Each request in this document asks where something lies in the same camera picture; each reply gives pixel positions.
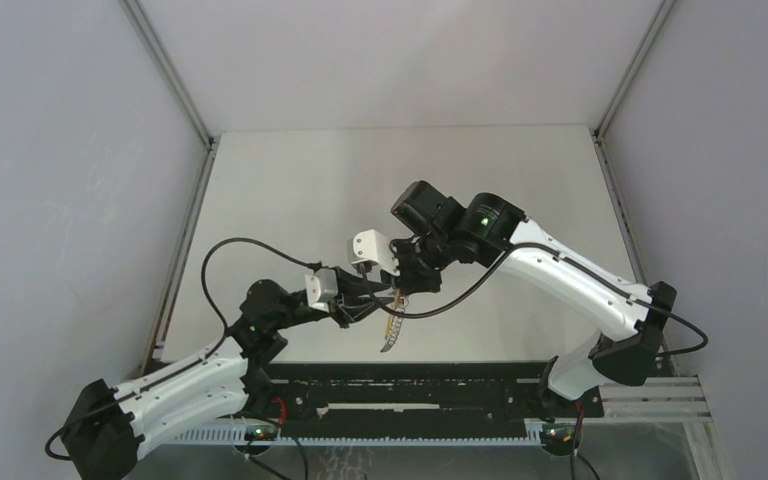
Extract aluminium frame post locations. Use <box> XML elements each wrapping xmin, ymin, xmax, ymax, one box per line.
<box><xmin>95</xmin><ymin>1</ymin><xmax>210</xmax><ymax>384</ymax></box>
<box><xmin>592</xmin><ymin>1</ymin><xmax>734</xmax><ymax>479</ymax></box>

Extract camera cable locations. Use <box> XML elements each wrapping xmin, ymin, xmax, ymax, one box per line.
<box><xmin>42</xmin><ymin>237</ymin><xmax>322</xmax><ymax>462</ymax></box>
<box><xmin>357</xmin><ymin>241</ymin><xmax>710</xmax><ymax>359</ymax></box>

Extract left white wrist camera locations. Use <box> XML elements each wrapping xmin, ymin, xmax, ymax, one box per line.
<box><xmin>305</xmin><ymin>268</ymin><xmax>338</xmax><ymax>312</ymax></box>

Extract left aluminium frame post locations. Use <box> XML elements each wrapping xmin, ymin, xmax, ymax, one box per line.
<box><xmin>95</xmin><ymin>1</ymin><xmax>210</xmax><ymax>384</ymax></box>

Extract left camera cable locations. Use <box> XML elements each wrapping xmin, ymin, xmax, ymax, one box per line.
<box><xmin>42</xmin><ymin>237</ymin><xmax>322</xmax><ymax>462</ymax></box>

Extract white cable duct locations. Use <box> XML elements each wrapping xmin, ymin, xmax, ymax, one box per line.
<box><xmin>161</xmin><ymin>421</ymin><xmax>565</xmax><ymax>447</ymax></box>

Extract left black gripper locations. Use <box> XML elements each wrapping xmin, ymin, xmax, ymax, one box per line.
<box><xmin>271</xmin><ymin>266</ymin><xmax>393</xmax><ymax>331</ymax></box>

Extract right aluminium frame post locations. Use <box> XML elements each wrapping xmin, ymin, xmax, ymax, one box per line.
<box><xmin>592</xmin><ymin>1</ymin><xmax>734</xmax><ymax>479</ymax></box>

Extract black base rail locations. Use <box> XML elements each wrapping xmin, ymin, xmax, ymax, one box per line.
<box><xmin>238</xmin><ymin>362</ymin><xmax>605</xmax><ymax>434</ymax></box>

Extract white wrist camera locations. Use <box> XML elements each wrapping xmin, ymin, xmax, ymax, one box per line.
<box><xmin>305</xmin><ymin>268</ymin><xmax>338</xmax><ymax>312</ymax></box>
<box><xmin>348</xmin><ymin>229</ymin><xmax>401</xmax><ymax>277</ymax></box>

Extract right camera cable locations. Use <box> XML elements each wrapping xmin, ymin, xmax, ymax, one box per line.
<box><xmin>357</xmin><ymin>241</ymin><xmax>710</xmax><ymax>359</ymax></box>

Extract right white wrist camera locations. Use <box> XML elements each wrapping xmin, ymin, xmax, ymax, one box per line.
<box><xmin>348</xmin><ymin>229</ymin><xmax>401</xmax><ymax>277</ymax></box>

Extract metal keyring with small rings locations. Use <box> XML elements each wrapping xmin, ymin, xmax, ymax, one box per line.
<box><xmin>380</xmin><ymin>291</ymin><xmax>409</xmax><ymax>353</ymax></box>

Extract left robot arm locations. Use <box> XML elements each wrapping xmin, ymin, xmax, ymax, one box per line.
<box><xmin>58</xmin><ymin>267</ymin><xmax>393</xmax><ymax>479</ymax></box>

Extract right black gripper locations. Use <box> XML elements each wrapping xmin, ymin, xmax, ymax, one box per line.
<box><xmin>378</xmin><ymin>231</ymin><xmax>454</xmax><ymax>296</ymax></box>

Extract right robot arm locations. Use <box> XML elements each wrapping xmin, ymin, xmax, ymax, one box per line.
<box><xmin>391</xmin><ymin>180</ymin><xmax>676</xmax><ymax>416</ymax></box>

